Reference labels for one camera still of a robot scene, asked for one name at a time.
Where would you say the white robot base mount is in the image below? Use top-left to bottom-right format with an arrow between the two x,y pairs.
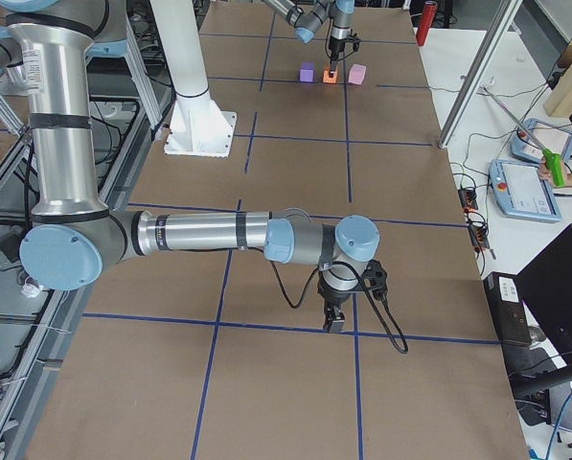
150,0 -> 237,158

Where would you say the pink foam cube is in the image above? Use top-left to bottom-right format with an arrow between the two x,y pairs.
348,64 -> 367,85

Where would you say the purple foam cube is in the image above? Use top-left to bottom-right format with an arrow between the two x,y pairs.
299,62 -> 315,83

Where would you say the black power strip left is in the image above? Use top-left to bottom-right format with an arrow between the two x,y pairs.
458,187 -> 478,212

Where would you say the black laptop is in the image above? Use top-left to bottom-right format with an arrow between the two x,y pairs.
512,223 -> 572,398

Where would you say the black power strip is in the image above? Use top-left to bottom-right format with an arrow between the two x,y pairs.
458,187 -> 478,212
468,221 -> 490,252

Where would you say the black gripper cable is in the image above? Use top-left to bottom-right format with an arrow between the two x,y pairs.
323,28 -> 362,66

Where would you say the front teach pendant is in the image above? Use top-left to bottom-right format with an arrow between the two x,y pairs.
489,159 -> 561,223

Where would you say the orange foam cube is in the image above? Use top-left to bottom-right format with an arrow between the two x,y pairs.
322,68 -> 338,84

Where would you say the teach pendant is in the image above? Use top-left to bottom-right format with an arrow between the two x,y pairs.
511,118 -> 572,163
489,159 -> 561,223

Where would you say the rear teach pendant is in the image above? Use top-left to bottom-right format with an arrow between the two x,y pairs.
511,118 -> 572,163

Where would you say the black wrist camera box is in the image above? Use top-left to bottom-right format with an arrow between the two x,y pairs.
362,260 -> 388,301

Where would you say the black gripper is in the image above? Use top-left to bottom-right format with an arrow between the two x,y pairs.
328,26 -> 351,77

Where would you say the person's hand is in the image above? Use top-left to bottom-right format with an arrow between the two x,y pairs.
538,162 -> 569,187

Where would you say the aluminium frame post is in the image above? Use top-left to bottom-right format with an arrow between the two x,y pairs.
438,0 -> 523,149

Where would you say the black electronics box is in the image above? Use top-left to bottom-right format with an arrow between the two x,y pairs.
483,272 -> 532,348

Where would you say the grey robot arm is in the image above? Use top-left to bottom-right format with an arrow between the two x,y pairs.
265,1 -> 359,334

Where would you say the green handled reacher tool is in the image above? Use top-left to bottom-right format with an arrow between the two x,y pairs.
480,85 -> 565,187

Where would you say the red cylinder bottle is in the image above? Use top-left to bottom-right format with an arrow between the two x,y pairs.
416,1 -> 438,47

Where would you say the black power strip right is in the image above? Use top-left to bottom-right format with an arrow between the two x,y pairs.
468,221 -> 490,252

